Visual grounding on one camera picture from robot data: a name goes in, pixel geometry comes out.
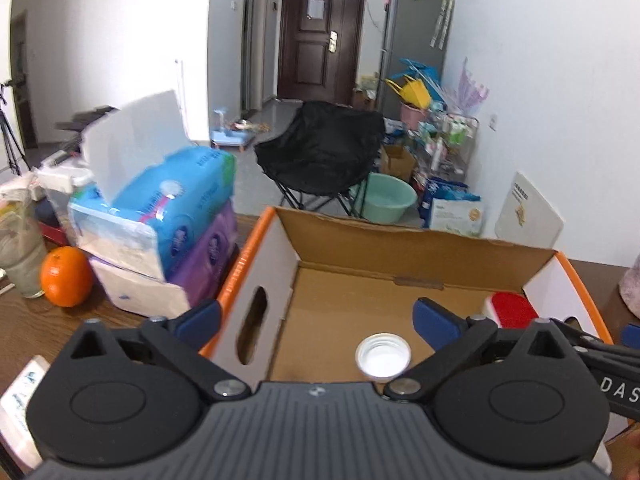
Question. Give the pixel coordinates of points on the clear glass cup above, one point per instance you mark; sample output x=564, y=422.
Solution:
x=22, y=255

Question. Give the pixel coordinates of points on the orange fruit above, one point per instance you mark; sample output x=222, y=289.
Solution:
x=66, y=276

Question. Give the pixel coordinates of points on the red storage box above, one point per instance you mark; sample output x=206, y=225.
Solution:
x=52, y=234

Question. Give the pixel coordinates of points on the purple tissue pack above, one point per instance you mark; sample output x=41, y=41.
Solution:
x=210, y=255

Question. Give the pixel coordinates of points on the blue clothes hanger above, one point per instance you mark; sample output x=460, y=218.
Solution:
x=420, y=67

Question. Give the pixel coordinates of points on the blue and white package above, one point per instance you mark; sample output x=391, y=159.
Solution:
x=452, y=212

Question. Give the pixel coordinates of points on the white leaning board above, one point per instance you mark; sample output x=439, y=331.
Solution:
x=527, y=215

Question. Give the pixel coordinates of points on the black folding chair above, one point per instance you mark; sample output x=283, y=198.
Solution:
x=320, y=145

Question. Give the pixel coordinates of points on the white wall socket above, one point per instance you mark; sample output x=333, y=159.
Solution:
x=493, y=121

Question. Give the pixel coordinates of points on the pink textured vase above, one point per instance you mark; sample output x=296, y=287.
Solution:
x=632, y=287

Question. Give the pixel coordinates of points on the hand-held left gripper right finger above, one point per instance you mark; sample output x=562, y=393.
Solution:
x=434, y=324

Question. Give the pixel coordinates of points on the blue tissue pack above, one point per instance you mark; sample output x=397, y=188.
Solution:
x=165, y=195

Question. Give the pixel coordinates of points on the white plastic container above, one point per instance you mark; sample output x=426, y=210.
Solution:
x=62, y=175

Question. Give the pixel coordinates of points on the brown cardboard box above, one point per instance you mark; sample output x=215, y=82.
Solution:
x=397, y=162

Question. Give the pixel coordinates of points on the black tripod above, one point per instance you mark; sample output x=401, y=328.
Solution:
x=9, y=130

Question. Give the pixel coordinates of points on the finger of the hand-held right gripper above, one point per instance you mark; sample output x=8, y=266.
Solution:
x=585, y=334

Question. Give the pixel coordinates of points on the white tissue sheet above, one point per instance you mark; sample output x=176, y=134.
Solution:
x=135, y=135

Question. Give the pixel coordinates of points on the small blue stool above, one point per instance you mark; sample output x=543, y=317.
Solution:
x=227, y=137

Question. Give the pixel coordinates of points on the orange printed cardboard box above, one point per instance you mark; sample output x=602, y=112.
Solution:
x=345, y=305

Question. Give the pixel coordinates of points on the white plastic bottle cap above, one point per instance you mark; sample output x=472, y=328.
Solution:
x=382, y=356

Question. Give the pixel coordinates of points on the dark brown door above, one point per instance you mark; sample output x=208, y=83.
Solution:
x=305, y=60

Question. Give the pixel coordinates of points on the grey refrigerator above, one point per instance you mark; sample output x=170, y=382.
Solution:
x=410, y=35

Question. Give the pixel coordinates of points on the green plastic basin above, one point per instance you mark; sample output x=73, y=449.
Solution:
x=387, y=197

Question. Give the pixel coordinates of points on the pink plastic bucket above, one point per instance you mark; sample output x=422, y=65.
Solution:
x=414, y=114

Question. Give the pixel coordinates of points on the small white box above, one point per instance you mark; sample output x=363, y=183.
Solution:
x=20, y=400

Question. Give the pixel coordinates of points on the white hanging strips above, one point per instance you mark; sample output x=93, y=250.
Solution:
x=442, y=15

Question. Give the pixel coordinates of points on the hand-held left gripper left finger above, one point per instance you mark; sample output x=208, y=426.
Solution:
x=201, y=321

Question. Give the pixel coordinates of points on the red and white lint brush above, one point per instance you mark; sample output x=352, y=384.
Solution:
x=510, y=307

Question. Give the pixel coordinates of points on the purple folding hanger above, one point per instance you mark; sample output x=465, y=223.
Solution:
x=470, y=87

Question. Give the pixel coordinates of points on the metal rack cart with bottles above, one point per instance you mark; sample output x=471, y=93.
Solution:
x=447, y=140

